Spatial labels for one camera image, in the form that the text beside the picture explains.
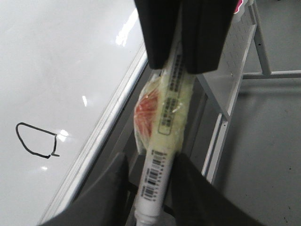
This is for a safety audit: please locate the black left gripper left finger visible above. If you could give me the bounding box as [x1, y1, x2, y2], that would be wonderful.
[42, 153, 131, 226]

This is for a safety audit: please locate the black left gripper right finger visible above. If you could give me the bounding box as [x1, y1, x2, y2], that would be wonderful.
[163, 153, 262, 226]

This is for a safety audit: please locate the white whiteboard marker with tape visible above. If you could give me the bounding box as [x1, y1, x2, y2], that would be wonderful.
[135, 42, 196, 226]

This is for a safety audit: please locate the black fabric covered robot arm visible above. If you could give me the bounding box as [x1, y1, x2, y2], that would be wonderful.
[134, 0, 258, 226]

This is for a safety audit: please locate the grey metal whiteboard stand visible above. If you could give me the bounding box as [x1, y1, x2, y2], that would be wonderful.
[134, 68, 196, 226]

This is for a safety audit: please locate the white glossy whiteboard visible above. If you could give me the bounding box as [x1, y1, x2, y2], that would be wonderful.
[0, 0, 146, 226]

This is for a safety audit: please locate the white pegboard shelf rack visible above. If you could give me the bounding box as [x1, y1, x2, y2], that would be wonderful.
[197, 0, 301, 184]

